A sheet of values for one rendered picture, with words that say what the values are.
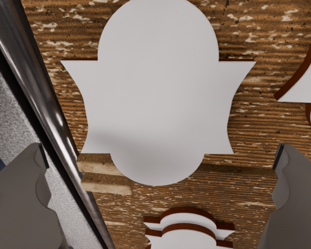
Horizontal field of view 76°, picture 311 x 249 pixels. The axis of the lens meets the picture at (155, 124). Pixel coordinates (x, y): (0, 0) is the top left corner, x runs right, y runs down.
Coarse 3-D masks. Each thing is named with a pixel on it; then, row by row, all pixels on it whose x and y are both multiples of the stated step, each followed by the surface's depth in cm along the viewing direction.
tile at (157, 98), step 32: (160, 0) 12; (128, 32) 12; (160, 32) 12; (192, 32) 12; (64, 64) 13; (96, 64) 13; (128, 64) 13; (160, 64) 13; (192, 64) 13; (224, 64) 13; (96, 96) 14; (128, 96) 14; (160, 96) 14; (192, 96) 14; (224, 96) 14; (96, 128) 16; (128, 128) 16; (160, 128) 16; (192, 128) 16; (224, 128) 16; (128, 160) 17; (160, 160) 17; (192, 160) 17
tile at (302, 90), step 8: (304, 64) 14; (296, 72) 14; (304, 72) 13; (288, 80) 15; (296, 80) 14; (304, 80) 14; (280, 88) 15; (288, 88) 14; (296, 88) 14; (304, 88) 14; (280, 96) 15; (288, 96) 14; (296, 96) 14; (304, 96) 14
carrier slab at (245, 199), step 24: (216, 168) 22; (240, 168) 22; (264, 168) 22; (96, 192) 28; (144, 192) 26; (168, 192) 26; (192, 192) 25; (216, 192) 24; (240, 192) 24; (264, 192) 23; (120, 216) 32; (216, 216) 28; (240, 216) 27; (264, 216) 26; (120, 240) 38; (144, 240) 36; (240, 240) 31
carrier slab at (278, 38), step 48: (48, 0) 13; (96, 0) 13; (192, 0) 12; (240, 0) 12; (288, 0) 12; (48, 48) 15; (96, 48) 15; (240, 48) 14; (288, 48) 13; (240, 96) 16; (240, 144) 19
